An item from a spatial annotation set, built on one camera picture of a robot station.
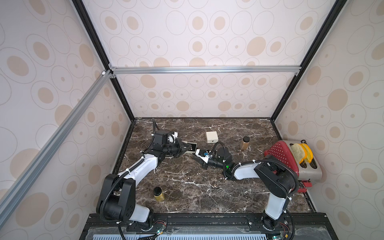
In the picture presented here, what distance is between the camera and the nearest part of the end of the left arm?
2.42ft

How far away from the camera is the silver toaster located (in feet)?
2.44

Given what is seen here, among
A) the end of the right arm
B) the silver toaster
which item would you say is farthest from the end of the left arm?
the silver toaster

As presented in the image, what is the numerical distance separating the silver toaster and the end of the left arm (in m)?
0.58
